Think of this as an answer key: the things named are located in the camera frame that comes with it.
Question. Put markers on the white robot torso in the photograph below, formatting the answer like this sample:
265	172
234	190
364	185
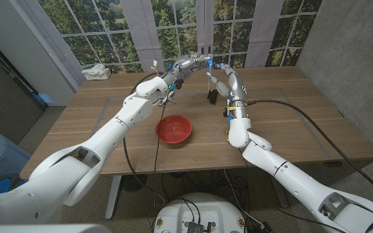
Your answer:
199	210

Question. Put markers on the grey table leg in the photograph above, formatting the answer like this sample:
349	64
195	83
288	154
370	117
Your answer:
278	194

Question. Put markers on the white toy airplane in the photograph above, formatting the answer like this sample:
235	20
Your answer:
170	99

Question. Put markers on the white table leg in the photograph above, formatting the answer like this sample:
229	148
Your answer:
112	197

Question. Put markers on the yellow toy car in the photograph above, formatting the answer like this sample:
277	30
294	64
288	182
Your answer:
227	137

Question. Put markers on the white tissue box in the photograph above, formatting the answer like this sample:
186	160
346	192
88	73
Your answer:
96	73

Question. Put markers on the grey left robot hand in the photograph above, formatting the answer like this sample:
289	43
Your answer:
189	64

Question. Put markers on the clear plastic pipette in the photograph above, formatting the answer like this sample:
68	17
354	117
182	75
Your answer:
208	82

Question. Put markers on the printed window backdrop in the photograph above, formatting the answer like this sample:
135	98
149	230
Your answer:
108	29

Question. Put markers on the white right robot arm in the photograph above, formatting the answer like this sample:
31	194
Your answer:
290	171

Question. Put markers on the round black floor fan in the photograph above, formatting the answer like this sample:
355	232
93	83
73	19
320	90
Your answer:
134	183

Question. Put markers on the red bowl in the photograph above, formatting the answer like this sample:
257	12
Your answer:
173	129

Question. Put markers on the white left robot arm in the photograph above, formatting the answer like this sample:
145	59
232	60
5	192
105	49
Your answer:
92	155

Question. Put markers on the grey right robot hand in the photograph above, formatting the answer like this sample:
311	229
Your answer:
238	87

